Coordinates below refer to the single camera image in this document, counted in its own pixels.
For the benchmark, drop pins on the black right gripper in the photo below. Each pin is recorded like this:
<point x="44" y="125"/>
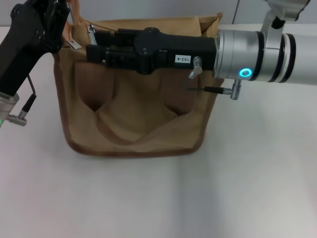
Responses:
<point x="173" y="49"/>

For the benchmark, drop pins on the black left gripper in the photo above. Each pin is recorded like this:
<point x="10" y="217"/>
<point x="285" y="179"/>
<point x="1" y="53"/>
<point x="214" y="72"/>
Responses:
<point x="19" y="49"/>

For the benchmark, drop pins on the silver zipper pull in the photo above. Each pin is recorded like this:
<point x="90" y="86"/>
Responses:
<point x="92" y="33"/>

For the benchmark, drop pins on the khaki canvas food bag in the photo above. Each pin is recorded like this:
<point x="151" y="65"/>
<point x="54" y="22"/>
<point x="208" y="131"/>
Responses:
<point x="138" y="119"/>

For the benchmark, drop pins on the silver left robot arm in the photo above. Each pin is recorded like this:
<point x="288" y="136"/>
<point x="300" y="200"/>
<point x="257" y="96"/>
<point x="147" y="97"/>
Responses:
<point x="7" y="106"/>

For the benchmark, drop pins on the silver metal bag tab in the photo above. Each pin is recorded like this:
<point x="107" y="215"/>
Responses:
<point x="73" y="44"/>

